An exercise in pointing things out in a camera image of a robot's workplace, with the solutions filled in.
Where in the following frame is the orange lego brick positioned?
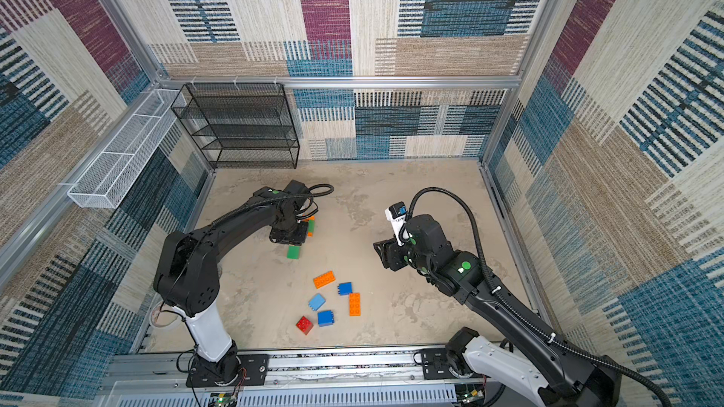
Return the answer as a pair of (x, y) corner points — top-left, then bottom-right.
(348, 293), (361, 317)
(313, 271), (336, 289)
(307, 216), (315, 237)

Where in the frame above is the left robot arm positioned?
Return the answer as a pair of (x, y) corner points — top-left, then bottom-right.
(153, 180), (314, 364)

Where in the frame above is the light blue lego brick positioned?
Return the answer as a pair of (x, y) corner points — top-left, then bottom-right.
(308, 293), (326, 312)

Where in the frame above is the dark green lego brick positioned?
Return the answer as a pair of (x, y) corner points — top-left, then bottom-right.
(287, 246), (301, 260)

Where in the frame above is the white wire mesh basket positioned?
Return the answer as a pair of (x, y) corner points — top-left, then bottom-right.
(68, 89), (178, 209)

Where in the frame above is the circuit board with leds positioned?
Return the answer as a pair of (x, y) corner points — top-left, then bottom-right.
(454, 384), (486, 407)

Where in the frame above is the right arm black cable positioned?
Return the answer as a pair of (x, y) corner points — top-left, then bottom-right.
(406, 187), (674, 407)

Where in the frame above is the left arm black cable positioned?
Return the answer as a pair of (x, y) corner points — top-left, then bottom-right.
(225, 183), (336, 222)

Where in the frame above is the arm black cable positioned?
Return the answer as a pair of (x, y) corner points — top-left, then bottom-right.
(406, 187), (674, 407)
(225, 183), (336, 222)

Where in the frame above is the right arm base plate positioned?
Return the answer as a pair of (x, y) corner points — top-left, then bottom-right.
(413, 348), (456, 380)

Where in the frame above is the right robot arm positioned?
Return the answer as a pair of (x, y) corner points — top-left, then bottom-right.
(373, 207), (621, 406)

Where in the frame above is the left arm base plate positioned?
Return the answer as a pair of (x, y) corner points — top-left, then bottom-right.
(186, 353), (270, 388)

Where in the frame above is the white cable duct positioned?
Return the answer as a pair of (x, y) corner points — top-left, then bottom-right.
(118, 384), (457, 406)

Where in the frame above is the red lego brick left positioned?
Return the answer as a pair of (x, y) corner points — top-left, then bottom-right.
(296, 317), (314, 335)

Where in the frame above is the black wire mesh shelf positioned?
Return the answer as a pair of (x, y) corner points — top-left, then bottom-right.
(171, 83), (301, 170)

